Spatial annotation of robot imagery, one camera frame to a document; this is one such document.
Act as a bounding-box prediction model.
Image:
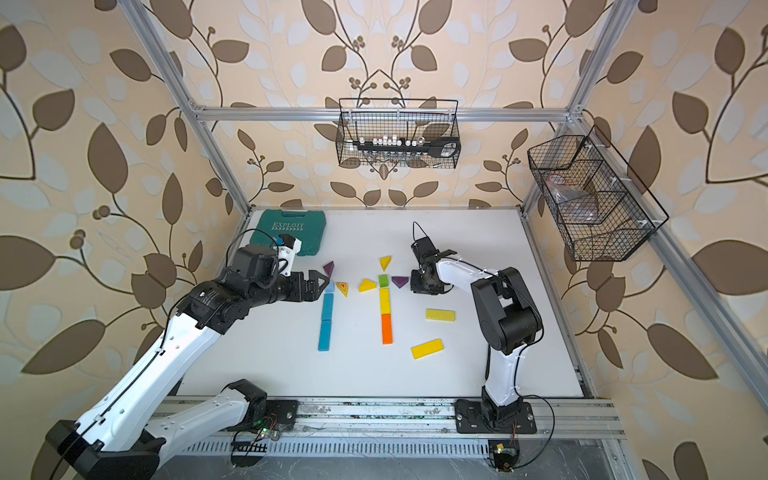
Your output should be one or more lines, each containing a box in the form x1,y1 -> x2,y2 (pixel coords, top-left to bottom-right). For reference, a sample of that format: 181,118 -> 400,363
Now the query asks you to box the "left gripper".
249,270 -> 334,312

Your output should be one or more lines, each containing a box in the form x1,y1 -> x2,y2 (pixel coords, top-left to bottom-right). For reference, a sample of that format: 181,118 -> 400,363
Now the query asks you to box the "dark purple triangle block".
391,276 -> 410,289

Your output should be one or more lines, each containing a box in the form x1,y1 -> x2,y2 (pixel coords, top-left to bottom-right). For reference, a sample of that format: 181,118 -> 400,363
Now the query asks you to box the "yellow small block bottom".
379,256 -> 392,272

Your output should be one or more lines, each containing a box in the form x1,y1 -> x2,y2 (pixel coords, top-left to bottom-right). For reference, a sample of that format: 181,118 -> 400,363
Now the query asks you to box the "yellow small block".
358,279 -> 378,293
379,256 -> 392,272

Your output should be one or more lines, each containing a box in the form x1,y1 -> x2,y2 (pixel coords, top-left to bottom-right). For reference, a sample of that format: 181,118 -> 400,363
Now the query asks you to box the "long yellow block diagonal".
379,288 -> 391,315

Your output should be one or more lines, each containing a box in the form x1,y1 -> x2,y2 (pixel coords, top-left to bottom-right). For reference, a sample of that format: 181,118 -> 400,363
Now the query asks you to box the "teal long block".
318,320 -> 332,352
321,293 -> 334,322

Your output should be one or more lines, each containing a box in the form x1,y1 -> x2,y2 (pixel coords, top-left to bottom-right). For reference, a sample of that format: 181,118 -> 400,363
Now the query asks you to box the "orange rectangular block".
381,313 -> 393,345

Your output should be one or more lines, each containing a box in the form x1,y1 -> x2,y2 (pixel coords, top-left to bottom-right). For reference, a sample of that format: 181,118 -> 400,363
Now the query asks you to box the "yellow long block bottom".
411,339 -> 444,360

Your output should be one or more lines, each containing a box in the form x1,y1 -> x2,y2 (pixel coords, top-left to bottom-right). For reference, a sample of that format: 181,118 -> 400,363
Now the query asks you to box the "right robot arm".
410,236 -> 543,423

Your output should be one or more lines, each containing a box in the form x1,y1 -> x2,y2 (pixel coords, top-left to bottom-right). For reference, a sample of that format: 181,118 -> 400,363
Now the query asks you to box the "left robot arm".
46,236 -> 330,479

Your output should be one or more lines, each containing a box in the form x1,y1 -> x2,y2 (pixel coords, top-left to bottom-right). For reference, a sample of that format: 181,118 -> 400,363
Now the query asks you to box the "green plastic tool case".
254,210 -> 326,256

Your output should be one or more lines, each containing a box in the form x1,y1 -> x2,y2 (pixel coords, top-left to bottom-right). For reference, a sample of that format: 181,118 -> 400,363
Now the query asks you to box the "socket bit holder strip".
348,137 -> 461,160

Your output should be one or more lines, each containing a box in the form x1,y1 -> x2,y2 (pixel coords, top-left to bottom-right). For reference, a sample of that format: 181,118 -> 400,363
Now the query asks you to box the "clear plastic bag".
546,174 -> 599,224

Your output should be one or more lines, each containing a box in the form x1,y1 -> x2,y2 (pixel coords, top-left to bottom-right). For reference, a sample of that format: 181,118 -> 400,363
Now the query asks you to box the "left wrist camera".
276,234 -> 302,277

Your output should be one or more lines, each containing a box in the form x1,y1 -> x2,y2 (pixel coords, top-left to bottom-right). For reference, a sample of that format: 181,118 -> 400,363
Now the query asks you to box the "aluminium rail front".
128,395 -> 626,440

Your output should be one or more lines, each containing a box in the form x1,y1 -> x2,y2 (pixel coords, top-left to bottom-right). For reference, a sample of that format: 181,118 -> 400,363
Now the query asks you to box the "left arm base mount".
222,379 -> 299,432

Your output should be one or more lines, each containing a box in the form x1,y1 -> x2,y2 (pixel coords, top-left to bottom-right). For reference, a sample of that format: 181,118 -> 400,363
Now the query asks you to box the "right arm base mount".
453,390 -> 537,434

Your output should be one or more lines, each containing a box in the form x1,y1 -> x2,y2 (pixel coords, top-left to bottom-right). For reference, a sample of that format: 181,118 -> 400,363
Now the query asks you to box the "black wire basket back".
335,97 -> 461,170

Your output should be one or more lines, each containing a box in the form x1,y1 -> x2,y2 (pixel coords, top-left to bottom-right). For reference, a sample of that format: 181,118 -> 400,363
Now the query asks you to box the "black wire basket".
335,97 -> 461,170
527,126 -> 669,262

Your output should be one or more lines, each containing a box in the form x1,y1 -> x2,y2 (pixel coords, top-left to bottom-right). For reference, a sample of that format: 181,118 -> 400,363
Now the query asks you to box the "black wire basket right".
527,126 -> 669,262

